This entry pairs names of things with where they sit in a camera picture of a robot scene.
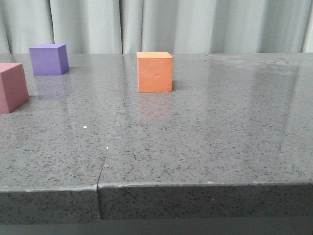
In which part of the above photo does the white pleated curtain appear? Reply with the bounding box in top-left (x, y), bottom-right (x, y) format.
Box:
top-left (0, 0), bottom-right (313, 54)

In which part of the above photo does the pink foam cube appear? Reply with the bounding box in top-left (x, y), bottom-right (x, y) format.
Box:
top-left (0, 63), bottom-right (29, 114)

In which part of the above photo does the orange foam cube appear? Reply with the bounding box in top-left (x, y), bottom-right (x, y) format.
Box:
top-left (136, 51), bottom-right (173, 93)

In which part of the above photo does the purple foam cube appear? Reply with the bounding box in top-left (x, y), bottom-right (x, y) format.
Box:
top-left (29, 44), bottom-right (69, 75)

